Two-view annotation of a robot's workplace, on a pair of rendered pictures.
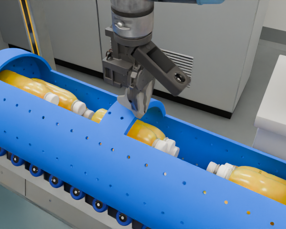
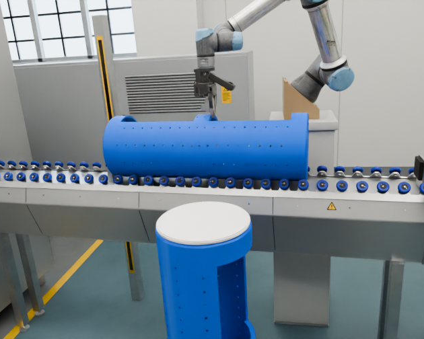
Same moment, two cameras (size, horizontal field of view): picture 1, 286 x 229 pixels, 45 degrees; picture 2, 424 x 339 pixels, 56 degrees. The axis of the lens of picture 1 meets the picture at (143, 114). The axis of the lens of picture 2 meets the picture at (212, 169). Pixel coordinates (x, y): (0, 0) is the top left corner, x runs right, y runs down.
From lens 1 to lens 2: 1.21 m
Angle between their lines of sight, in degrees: 28
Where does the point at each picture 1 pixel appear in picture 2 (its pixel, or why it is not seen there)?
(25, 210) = (94, 317)
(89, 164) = (193, 138)
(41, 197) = (153, 201)
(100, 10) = not seen: hidden behind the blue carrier
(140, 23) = (211, 59)
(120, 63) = (202, 83)
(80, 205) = (182, 190)
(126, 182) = (216, 139)
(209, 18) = not seen: hidden behind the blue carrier
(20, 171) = (135, 189)
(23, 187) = (136, 201)
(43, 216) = (113, 316)
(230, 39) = not seen: hidden behind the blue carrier
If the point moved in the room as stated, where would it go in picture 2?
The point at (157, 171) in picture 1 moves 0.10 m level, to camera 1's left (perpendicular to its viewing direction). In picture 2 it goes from (230, 128) to (206, 130)
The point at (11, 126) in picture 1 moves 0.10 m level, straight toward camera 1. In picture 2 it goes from (140, 139) to (154, 142)
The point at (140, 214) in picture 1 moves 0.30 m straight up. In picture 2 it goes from (226, 155) to (222, 79)
